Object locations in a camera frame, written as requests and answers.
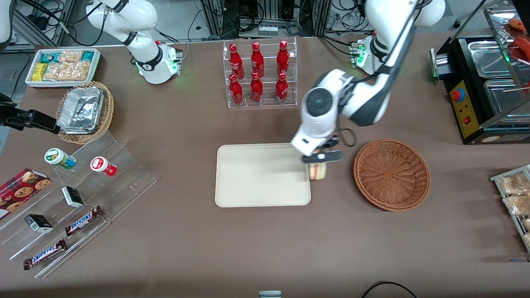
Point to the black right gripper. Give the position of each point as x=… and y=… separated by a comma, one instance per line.
x=25, y=118

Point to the green lid yoghurt cup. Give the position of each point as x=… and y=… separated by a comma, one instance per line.
x=58, y=158

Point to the red chocolate cookie box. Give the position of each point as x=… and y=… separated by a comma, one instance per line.
x=20, y=190

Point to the orange fried food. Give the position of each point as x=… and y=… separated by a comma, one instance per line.
x=518, y=24

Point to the red sausage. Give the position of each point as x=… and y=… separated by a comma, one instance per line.
x=522, y=45

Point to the red cola bottle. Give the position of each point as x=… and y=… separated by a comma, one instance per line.
x=283, y=58
x=235, y=92
x=257, y=58
x=281, y=88
x=235, y=61
x=256, y=89

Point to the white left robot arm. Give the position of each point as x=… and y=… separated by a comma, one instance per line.
x=372, y=99

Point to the yellow snack packet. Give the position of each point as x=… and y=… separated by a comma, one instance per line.
x=39, y=72

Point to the teal snack packet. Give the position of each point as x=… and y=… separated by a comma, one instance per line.
x=49, y=57
x=87, y=56

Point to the Snickers chocolate bar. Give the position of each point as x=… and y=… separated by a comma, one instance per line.
x=83, y=220
x=45, y=253

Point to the clear bag of snacks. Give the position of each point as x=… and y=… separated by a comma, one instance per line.
x=515, y=184
x=519, y=205
x=526, y=224

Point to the triangular sandwich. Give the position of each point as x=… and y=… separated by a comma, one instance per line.
x=318, y=171

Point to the small grey white device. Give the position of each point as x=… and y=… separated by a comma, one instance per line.
x=270, y=294

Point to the steel food pan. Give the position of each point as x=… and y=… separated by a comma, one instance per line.
x=488, y=58
x=503, y=101

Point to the red lid yoghurt cup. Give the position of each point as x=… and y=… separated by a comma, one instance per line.
x=101, y=165

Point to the cream plastic tray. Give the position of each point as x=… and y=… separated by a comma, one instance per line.
x=261, y=174

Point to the white power strip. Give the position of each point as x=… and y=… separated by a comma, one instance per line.
x=268, y=30

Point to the clear cracker bag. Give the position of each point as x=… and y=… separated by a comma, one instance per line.
x=70, y=56
x=68, y=71

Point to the white rectangular snack bin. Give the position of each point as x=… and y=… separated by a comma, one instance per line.
x=58, y=84

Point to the black hot food display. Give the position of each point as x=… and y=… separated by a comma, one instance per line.
x=466, y=109

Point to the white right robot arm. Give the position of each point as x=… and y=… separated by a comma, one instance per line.
x=145, y=62

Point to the aluminium frame rack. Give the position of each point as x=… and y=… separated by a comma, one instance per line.
x=215, y=18
x=62, y=16

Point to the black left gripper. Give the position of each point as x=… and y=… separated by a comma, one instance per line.
x=330, y=143

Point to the aluminium foil container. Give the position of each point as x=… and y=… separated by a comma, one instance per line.
x=80, y=109

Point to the small black white box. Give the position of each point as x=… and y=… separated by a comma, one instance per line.
x=39, y=223
x=72, y=197

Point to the tan oval wicker basket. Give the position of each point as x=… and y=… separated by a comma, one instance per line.
x=104, y=120

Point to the clear acrylic stepped display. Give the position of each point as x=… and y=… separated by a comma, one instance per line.
x=124, y=182

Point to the clear acrylic bottle rack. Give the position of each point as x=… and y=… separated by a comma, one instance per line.
x=267, y=104

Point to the brown round wicker basket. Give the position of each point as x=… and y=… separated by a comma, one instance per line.
x=391, y=176

